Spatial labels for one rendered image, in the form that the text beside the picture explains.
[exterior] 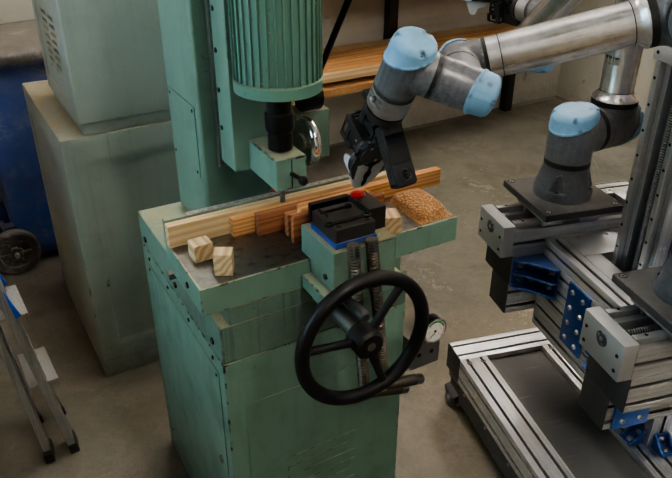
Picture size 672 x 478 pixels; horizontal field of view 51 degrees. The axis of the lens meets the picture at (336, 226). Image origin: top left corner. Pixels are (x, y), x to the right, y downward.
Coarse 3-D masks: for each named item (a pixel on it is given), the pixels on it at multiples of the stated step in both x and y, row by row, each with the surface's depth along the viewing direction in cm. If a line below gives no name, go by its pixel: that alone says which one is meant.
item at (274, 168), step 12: (252, 144) 148; (264, 144) 147; (252, 156) 150; (264, 156) 144; (276, 156) 141; (288, 156) 141; (300, 156) 141; (252, 168) 151; (264, 168) 145; (276, 168) 140; (288, 168) 141; (300, 168) 143; (264, 180) 147; (276, 180) 141; (288, 180) 142
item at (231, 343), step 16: (160, 208) 180; (176, 208) 180; (144, 224) 175; (160, 224) 172; (144, 240) 177; (160, 240) 165; (160, 256) 167; (176, 288) 160; (192, 304) 150; (304, 304) 143; (368, 304) 152; (400, 304) 158; (208, 320) 141; (224, 320) 138; (256, 320) 139; (272, 320) 141; (288, 320) 143; (304, 320) 145; (208, 336) 144; (224, 336) 136; (240, 336) 138; (256, 336) 140; (272, 336) 142; (288, 336) 145; (224, 352) 138; (240, 352) 140; (256, 352) 142
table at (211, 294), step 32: (416, 224) 152; (448, 224) 154; (256, 256) 140; (288, 256) 140; (192, 288) 133; (224, 288) 131; (256, 288) 135; (288, 288) 139; (320, 288) 135; (384, 288) 139
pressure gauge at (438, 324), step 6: (432, 318) 157; (438, 318) 157; (432, 324) 156; (438, 324) 157; (444, 324) 158; (432, 330) 157; (438, 330) 158; (444, 330) 159; (426, 336) 157; (432, 336) 158; (438, 336) 159; (426, 342) 161; (432, 342) 159
